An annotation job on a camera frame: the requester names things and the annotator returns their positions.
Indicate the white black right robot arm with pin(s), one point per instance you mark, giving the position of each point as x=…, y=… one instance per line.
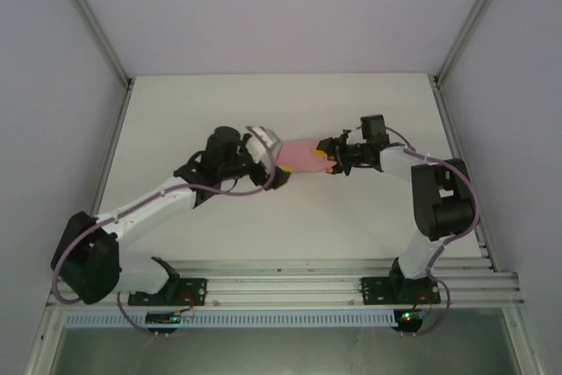
x=443, y=208

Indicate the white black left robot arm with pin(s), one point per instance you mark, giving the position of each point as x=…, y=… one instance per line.
x=145, y=208

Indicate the small circuit board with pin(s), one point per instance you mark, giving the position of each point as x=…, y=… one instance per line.
x=162, y=318
x=410, y=317

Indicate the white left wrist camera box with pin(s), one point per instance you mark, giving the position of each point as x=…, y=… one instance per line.
x=263, y=143

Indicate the aluminium table side rail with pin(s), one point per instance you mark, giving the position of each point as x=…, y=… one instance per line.
x=456, y=146
x=110, y=146

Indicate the aluminium mounting rail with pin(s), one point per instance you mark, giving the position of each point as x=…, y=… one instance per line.
x=281, y=287

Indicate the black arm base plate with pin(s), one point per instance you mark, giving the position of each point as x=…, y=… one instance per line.
x=145, y=298
x=373, y=291

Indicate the aluminium frame post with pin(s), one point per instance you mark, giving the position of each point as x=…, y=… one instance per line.
x=472, y=19
x=91, y=19

